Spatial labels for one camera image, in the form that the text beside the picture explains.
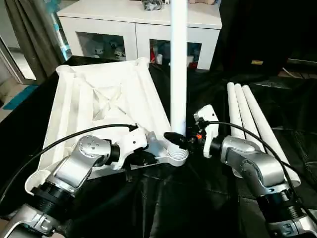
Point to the white plastic table leg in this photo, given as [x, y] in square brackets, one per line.
[242, 111]
[255, 111]
[233, 109]
[178, 59]

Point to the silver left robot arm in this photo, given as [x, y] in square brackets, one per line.
[79, 163]

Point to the black work mat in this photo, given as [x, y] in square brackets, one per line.
[173, 208]

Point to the white upturned plastic table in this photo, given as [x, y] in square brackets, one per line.
[99, 94]

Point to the black case with yellow label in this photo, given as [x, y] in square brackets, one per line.
[267, 29]

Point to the white glass-door cabinet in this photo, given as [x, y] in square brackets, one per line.
[124, 15]

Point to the grey crumpled object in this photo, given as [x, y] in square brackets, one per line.
[152, 5]

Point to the teal floor mat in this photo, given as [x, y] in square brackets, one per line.
[20, 96]

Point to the beige plush toy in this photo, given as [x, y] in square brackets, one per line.
[203, 2]

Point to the grey curtain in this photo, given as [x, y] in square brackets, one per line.
[34, 29]

